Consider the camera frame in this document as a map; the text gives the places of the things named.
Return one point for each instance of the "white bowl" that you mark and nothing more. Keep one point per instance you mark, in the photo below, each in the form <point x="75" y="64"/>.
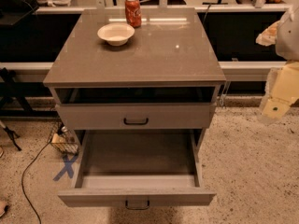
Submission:
<point x="116" y="34"/>

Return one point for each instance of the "black tripod stand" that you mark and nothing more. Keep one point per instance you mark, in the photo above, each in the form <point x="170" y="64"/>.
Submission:
<point x="7" y="76"/>

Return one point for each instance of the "red soda can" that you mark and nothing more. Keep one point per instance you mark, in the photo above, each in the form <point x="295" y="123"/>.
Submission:
<point x="133" y="13"/>

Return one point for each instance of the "wire basket with items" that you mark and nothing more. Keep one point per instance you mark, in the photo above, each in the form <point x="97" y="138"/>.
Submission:
<point x="62" y="139"/>

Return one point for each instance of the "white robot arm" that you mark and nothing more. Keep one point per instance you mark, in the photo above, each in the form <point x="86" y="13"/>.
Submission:
<point x="282" y="84"/>

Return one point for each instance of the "grey drawer cabinet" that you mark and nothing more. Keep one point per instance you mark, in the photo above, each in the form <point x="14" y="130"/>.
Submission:
<point x="168" y="61"/>

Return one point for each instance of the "white and tan gripper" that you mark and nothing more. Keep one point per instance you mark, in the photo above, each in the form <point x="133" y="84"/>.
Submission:
<point x="288" y="38"/>

